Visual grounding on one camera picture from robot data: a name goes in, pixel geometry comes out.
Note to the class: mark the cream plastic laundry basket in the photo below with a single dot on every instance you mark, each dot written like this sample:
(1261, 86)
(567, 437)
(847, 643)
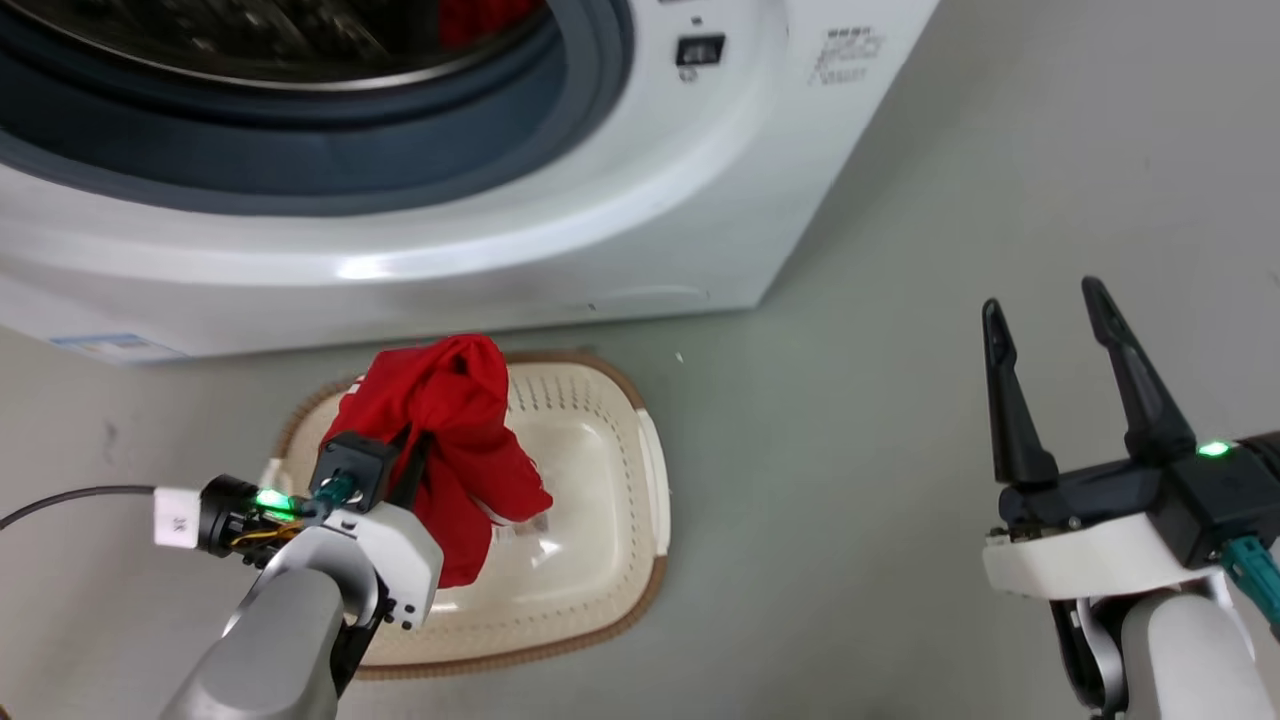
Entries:
(585, 470)

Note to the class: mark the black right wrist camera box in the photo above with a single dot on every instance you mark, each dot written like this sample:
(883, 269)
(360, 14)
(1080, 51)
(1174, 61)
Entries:
(1230, 500)

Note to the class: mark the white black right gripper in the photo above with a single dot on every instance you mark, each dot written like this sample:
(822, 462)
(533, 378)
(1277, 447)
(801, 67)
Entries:
(1090, 550)

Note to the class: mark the white front-load washing machine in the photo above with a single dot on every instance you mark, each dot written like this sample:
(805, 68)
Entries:
(620, 200)

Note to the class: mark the red garment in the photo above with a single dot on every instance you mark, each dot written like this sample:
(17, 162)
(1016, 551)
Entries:
(460, 420)

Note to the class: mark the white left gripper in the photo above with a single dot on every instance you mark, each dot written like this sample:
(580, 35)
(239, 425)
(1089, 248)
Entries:
(400, 555)

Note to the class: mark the grey rubber door gasket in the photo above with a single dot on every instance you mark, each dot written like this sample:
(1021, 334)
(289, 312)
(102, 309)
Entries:
(300, 155)

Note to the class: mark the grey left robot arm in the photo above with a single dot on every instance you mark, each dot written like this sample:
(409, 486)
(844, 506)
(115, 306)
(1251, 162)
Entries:
(270, 650)

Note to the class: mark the red clothing in drum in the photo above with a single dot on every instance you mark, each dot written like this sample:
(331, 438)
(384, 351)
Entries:
(482, 20)

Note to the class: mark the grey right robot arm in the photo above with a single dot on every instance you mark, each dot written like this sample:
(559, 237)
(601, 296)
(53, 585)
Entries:
(1180, 660)

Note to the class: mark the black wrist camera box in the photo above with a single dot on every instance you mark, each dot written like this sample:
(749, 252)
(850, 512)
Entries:
(352, 462)
(1230, 500)

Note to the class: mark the black door latch slot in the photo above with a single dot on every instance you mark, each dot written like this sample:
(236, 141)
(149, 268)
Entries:
(700, 50)

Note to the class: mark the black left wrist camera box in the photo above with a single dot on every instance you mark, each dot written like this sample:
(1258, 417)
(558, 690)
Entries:
(352, 462)

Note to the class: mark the blue white energy sticker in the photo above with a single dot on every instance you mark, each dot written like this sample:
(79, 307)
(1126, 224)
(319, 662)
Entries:
(115, 346)

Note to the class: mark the stainless steel washer drum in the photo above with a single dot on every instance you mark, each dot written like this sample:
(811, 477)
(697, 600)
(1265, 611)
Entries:
(250, 40)

